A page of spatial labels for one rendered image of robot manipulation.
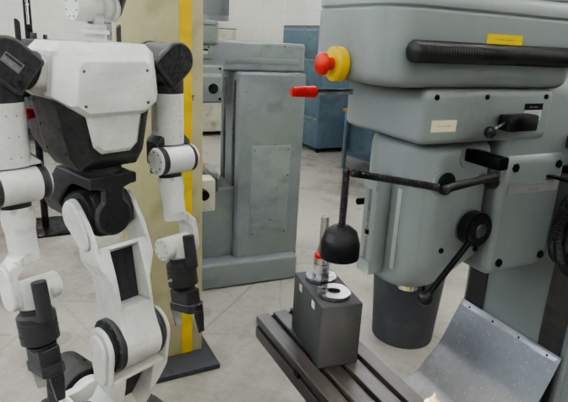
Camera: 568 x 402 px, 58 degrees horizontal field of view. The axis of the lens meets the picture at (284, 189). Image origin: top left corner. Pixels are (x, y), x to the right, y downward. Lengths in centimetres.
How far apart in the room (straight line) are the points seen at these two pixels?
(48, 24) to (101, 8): 848
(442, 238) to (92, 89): 82
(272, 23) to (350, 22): 993
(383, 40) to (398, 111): 16
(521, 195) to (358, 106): 38
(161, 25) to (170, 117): 117
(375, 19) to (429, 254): 46
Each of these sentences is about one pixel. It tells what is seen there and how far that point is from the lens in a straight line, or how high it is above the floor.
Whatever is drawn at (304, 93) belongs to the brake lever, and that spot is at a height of 170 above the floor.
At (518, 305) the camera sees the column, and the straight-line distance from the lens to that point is 149.
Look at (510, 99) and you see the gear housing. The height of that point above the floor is 171.
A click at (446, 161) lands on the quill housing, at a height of 159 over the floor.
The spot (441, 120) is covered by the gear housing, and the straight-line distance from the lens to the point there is 94.
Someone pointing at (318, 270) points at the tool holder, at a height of 116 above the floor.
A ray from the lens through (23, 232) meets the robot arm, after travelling 131.
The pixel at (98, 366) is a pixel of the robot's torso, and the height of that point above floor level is 96.
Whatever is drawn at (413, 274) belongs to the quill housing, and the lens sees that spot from 108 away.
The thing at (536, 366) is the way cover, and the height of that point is 105.
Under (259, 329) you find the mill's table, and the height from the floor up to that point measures 90.
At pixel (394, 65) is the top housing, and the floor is 177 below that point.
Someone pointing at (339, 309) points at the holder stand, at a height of 112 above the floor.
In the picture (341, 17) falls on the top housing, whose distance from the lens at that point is 96.
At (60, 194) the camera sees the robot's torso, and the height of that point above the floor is 137.
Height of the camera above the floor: 180
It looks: 16 degrees down
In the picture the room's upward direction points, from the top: 3 degrees clockwise
